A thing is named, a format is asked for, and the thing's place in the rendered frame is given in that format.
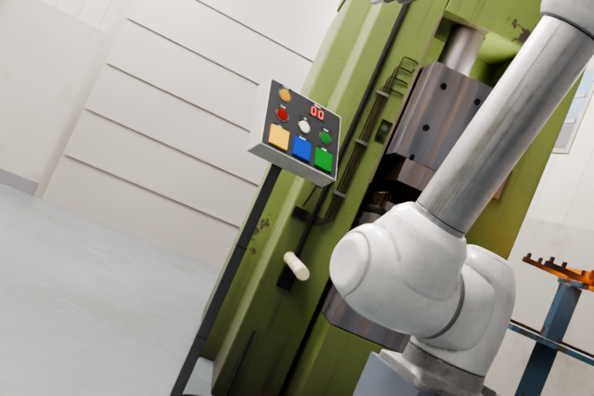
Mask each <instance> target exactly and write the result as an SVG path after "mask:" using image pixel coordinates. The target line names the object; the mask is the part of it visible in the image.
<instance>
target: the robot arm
mask: <svg viewBox="0 0 594 396"><path fill-rule="evenodd" d="M392 1H395V0H371V1H370V3H371V4H379V3H382V2H385V3H387V4H388V3H390V2H392ZM414 1H417V0H397V3H398V4H407V3H411V2H414ZM540 15H541V17H542V19H541V20H540V22H539V23H538V25H537V27H536V28H535V30H534V31H533V32H532V34H531V35H530V37H529V39H528V40H527V41H526V42H525V43H524V45H523V46H522V48H521V50H520V51H519V53H518V54H517V56H516V57H515V58H514V60H513V62H512V63H511V64H510V65H509V67H508V68H507V69H506V71H505V73H504V74H503V76H502V77H501V79H500V80H499V82H498V83H497V85H496V86H495V88H494V89H493V90H492V91H491V93H490V94H489V96H488V97H487V99H486V100H485V102H484V104H483V105H482V107H481V108H480V109H479V111H478V112H477V114H476V115H475V116H474V118H473V119H472V120H471V122H470V123H469V125H468V127H467V128H466V130H465V131H464V133H463V134H462V135H461V137H460V138H459V140H458V141H457V142H456V144H455V145H454V146H453V148H452V150H451V151H450V153H449V154H448V156H447V157H446V159H445V160H444V162H443V163H442V164H441V165H440V167H439V168H438V170H437V171H436V173H435V174H434V176H433V177H432V179H431V180H430V182H429V184H428V185H427V186H426V187H425V188H424V190H423V192H422V193H421V195H420V196H419V197H418V199H417V200H416V202H404V203H402V204H399V205H396V206H394V207H393V208H392V209H391V210H390V211H388V212H387V213H386V214H384V215H383V216H382V217H380V218H379V219H378V220H377V221H375V222H374V223H373V224H365V225H361V226H358V227H356V228H354V229H353V230H352V231H350V232H348V233H347V234H346V235H345V236H344V237H343V238H342V240H341V241H340V242H339V243H338V245H337V246H336V247H335V249H334V251H333V253H332V256H331V262H330V274H331V281H332V283H333V284H334V286H335V287H336V289H337V291H338V292H339V294H340V295H341V296H342V298H343V299H344V300H345V301H346V303H347V304H348V305H349V306H350V307H351V308H352V309H353V310H354V311H355V312H356V313H358V314H359V315H361V316H363V317H364V318H366V319H368V320H370V321H371V322H373V323H375V324H379V325H381V326H383V327H385V328H387V329H390V330H393V331H397V332H401V333H404V334H407V335H411V338H410V340H409V342H408V344H407V346H406V348H405V350H404V352H403V354H400V353H396V352H393V351H389V350H385V349H382V350H381V352H380V354H379V356H380V357H381V358H383V359H384V360H386V361H387V362H389V363H390V364H391V365H392V366H393V367H394V368H395V369H397V370H398V371H399V372H400V373H402V374H403V375H404V376H405V377H407V378H408V379H409V380H410V381H412V382H413V383H414V384H415V386H416V387H417V388H419V389H420V390H422V391H424V392H427V393H429V394H432V395H436V396H496V391H494V390H493V389H491V388H490V387H489V386H487V385H485V384H484V380H485V377H486V375H487V373H488V370H489V368H490V366H491V365H492V363H493V361H494V359H495V357H496V355H497V353H498V351H499V348H500V346H501V343H502V341H503V339H504V337H505V335H506V330H507V327H508V325H509V323H510V320H511V317H512V314H513V311H514V304H515V295H516V283H515V274H514V272H513V270H512V267H511V265H510V263H509V262H507V261H506V260H505V259H503V258H502V257H500V256H498V255H496V254H494V253H492V252H491V251H489V250H486V249H484V248H482V247H479V246H475V245H467V242H466V239H465V238H464V236H465V234H466V233H467V232H468V230H469V228H470V227H471V226H472V224H473V223H474V222H475V221H476V219H477V218H478V216H479V215H480V214H481V212H482V211H483V210H484V208H485V206H486V205H487V204H488V202H489V201H490V199H491V198H492V196H493V195H494V194H495V193H496V192H497V190H498V189H499V187H500V186H501V184H502V183H503V182H504V180H505V179H506V177H507V176H508V174H509V173H510V171H511V170H512V169H513V168H514V166H515V165H516V164H517V162H518V161H519V159H520V158H521V157H522V155H523V154H524V152H525V151H526V149H527V148H528V147H529V145H530V143H531V142H533V140H534V139H535V137H536V136H537V134H538V133H539V132H540V130H541V129H542V127H543V126H544V125H545V123H546V121H547V120H548V119H549V117H550V116H551V115H552V114H553V112H554V111H555V109H556V108H557V107H558V105H559V104H560V102H561V101H562V99H563V98H564V97H565V95H566V94H567V92H568V91H569V89H570V88H571V87H572V86H573V85H574V83H575V82H576V80H577V79H578V77H579V76H580V75H581V73H582V72H583V70H584V69H585V67H586V66H587V64H588V63H589V62H590V61H591V59H592V58H593V57H594V0H542V3H541V9H540Z"/></svg>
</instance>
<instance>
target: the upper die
mask: <svg viewBox="0 0 594 396"><path fill-rule="evenodd" d="M435 173H436V172H435V171H433V170H432V169H430V168H427V167H425V166H423V165H421V164H418V163H416V162H414V161H412V160H410V159H408V158H403V159H397V160H392V161H385V162H380V164H379V166H378V167H377V171H376V173H375V176H374V178H373V180H372V181H374V182H376V183H378V184H379V185H382V186H384V187H387V188H390V189H410V190H413V191H415V192H417V193H418V194H421V193H422V192H423V190H424V188H425V187H426V186H427V185H428V184H429V182H430V180H431V179H432V177H433V176H434V174H435Z"/></svg>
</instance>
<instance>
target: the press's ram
mask: <svg viewBox="0 0 594 396"><path fill-rule="evenodd" d="M492 90H493V88H491V87H489V86H487V85H485V84H483V83H482V82H480V81H477V80H474V79H472V78H470V77H469V76H467V75H465V74H463V73H461V72H457V71H455V70H454V69H452V68H450V67H448V66H446V65H443V64H440V63H439V62H437V61H433V62H432V63H430V64H428V65H426V66H424V68H422V69H420V70H419V73H418V74H417V76H416V79H415V82H414V85H413V86H412V88H411V91H410V93H409V95H408V98H407V100H406V103H405V105H404V107H403V110H402V112H401V114H400V117H399V119H398V121H397V124H396V126H395V127H394V130H393V132H392V136H391V138H390V140H389V142H388V144H387V146H386V149H385V152H384V154H383V156H382V158H381V161H380V162H385V161H392V160H397V159H403V158H408V159H410V160H412V161H414V162H416V163H418V164H421V165H423V166H425V167H427V168H430V169H432V170H433V171H437V170H438V168H439V167H440V165H441V164H442V163H443V162H444V160H445V159H446V157H447V156H448V154H449V153H450V151H451V150H452V148H453V146H454V145H455V144H456V142H457V141H458V140H459V138H460V137H461V135H462V134H463V133H464V131H465V130H466V128H467V127H468V125H469V123H470V122H471V120H472V119H473V118H474V116H475V115H476V114H477V112H478V111H479V109H480V108H481V107H482V105H483V104H484V102H485V100H486V99H487V97H488V96H489V94H490V93H491V91H492Z"/></svg>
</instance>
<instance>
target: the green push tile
mask: <svg viewBox="0 0 594 396"><path fill-rule="evenodd" d="M331 164H332V154H330V153H328V152H326V151H324V150H322V149H320V148H319V147H316V153H315V162H314V166H316V167H318V168H320V169H322V170H324V171H327V172H329V173H331Z"/></svg>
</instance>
